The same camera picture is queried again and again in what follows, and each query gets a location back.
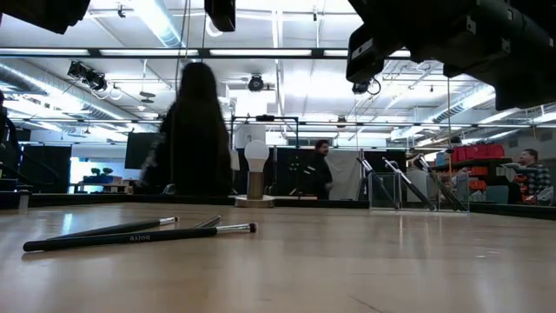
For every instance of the wooden side table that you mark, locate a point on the wooden side table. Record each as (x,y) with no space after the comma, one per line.
(108,188)

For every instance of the white bag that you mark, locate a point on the white bag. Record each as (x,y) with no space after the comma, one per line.
(548,197)

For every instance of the red storage bin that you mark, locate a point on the red storage bin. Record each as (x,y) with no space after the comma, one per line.
(495,151)
(475,152)
(459,155)

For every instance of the black ceiling camera cluster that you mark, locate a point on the black ceiling camera cluster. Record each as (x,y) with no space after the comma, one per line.
(89,78)

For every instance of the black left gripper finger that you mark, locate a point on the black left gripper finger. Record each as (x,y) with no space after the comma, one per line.
(220,13)

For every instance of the blue planter with green plants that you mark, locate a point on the blue planter with green plants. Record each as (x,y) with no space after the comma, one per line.
(102,178)

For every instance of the black curtain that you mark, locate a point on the black curtain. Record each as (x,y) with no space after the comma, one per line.
(48,169)

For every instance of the black makeup brush white print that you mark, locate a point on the black makeup brush white print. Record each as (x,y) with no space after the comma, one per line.
(130,238)

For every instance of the black metal table frame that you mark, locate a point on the black metal table frame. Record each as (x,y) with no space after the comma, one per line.
(304,203)

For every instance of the black shelf unit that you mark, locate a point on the black shelf unit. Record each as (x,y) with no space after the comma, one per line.
(486,161)

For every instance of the black wall monitor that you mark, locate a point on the black wall monitor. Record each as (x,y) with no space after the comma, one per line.
(139,152)

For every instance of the white shade table lamp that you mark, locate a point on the white shade table lamp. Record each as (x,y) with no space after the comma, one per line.
(235,160)

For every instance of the blue box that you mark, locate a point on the blue box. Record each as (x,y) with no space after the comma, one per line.
(443,157)

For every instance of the black round ceiling camera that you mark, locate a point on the black round ceiling camera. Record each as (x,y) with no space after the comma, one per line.
(256,83)

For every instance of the brass lamp with white bulb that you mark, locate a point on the brass lamp with white bulb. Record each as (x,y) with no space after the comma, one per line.
(256,184)

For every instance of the black overhead rig beam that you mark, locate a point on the black overhead rig beam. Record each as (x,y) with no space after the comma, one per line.
(317,53)

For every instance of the clear acrylic brush organizer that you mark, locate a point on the clear acrylic brush organizer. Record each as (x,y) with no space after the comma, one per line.
(434,209)

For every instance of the black backdrop panel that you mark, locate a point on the black backdrop panel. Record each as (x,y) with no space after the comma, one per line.
(397,158)
(286,174)

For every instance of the black rack frame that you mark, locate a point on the black rack frame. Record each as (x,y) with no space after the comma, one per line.
(265,117)

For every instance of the person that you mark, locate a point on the person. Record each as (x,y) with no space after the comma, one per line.
(536,178)
(321,174)
(195,143)

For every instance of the orange storage bin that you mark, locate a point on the orange storage bin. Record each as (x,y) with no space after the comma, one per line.
(480,171)
(478,185)

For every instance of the black makeup brush silver ferrule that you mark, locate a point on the black makeup brush silver ferrule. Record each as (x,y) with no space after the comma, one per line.
(449,191)
(384,191)
(210,221)
(415,191)
(121,227)

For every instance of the white backdrop sheet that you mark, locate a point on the white backdrop sheet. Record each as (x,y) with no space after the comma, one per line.
(345,174)

